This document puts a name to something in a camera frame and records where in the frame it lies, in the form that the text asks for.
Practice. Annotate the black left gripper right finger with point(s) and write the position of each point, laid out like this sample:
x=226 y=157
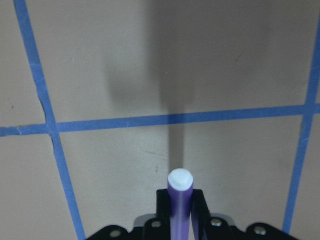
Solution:
x=199 y=214

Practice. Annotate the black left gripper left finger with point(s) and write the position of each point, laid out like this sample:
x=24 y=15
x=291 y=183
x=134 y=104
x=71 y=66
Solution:
x=163 y=213

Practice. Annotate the purple highlighter pen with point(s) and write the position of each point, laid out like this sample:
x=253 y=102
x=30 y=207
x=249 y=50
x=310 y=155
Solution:
x=180 y=190

